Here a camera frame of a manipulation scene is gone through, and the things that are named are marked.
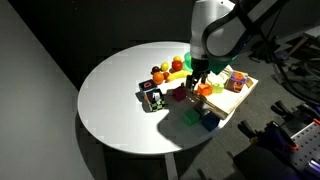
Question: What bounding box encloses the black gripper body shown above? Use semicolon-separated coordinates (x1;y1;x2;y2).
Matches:
190;58;211;79

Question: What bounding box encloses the orange block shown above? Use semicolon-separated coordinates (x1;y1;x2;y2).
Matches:
196;83;213;97

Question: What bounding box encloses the light green block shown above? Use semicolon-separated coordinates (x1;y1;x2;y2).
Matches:
211;83;225;95

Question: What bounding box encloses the wooden tray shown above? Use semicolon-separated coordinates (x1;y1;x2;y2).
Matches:
193;64;259;120

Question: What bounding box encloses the blue block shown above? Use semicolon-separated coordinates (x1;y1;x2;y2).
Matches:
200;112;221;132

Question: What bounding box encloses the yellow toy banana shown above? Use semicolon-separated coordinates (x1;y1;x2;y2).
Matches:
165;69;194;83

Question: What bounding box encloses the green plastic bowl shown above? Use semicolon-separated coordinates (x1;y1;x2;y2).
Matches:
183;51;196;73

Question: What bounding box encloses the red toy tomato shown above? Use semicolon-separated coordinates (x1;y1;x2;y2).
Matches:
171;60;184;72

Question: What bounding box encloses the toy orange fruit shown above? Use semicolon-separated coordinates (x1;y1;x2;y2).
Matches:
152;71;166;85

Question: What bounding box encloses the colourful number cube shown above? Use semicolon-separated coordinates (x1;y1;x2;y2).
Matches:
225;70;249;93

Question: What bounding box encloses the checkered soft cube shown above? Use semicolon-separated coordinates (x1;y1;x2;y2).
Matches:
143;88;166;113

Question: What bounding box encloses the black red letter cube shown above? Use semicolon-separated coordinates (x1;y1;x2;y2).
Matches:
138;79;158;94

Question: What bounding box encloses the purple clamp orange tip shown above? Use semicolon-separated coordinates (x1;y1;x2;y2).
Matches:
270;100;320;127
238;119;299;153

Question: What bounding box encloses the white table base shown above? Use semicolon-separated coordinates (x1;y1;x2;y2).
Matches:
164;153;179;180

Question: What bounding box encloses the perforated metal plate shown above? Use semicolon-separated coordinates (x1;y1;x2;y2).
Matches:
289;121;320;174

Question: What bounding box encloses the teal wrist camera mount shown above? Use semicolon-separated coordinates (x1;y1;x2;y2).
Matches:
208;55;239;76

